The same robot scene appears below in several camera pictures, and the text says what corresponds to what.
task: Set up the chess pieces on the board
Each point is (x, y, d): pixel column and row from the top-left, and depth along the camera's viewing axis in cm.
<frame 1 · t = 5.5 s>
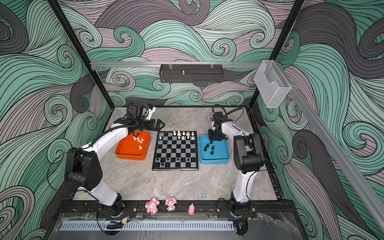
left hand: (159, 122, 88), fingers open
right hand: (212, 137, 98), fingers open
black white chessboard: (176, 150, 95), point 2 cm above the table
orange plastic bin: (136, 148, 100), on the table
blue plastic bin: (221, 152, 96), on the table
pink patterned roll: (208, 117, 109), point 5 cm above the table
black hanging tray: (191, 73, 97), point 34 cm above the table
white pawn far left: (160, 138, 101), point 2 cm above the table
white back row piece: (174, 133, 103), point 3 cm above the table
black piece in bin: (205, 149, 97), on the table
black piece in bin 2: (212, 152, 94), point 2 cm above the table
black piece in bin 3: (212, 148, 97), on the table
white piece in bin: (140, 147, 97), point 2 cm above the table

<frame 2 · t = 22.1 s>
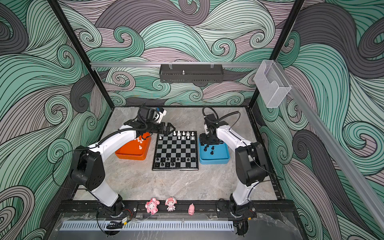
left hand: (170, 127, 87), fingers open
right hand: (206, 141, 92), fingers open
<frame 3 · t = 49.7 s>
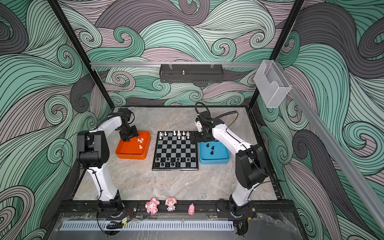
left hand: (134, 136, 97), fingers open
right hand: (198, 139, 89), fingers open
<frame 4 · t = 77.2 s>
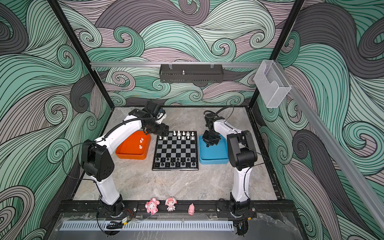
left hand: (163, 131, 87), fingers open
right hand: (207, 142, 97), fingers closed
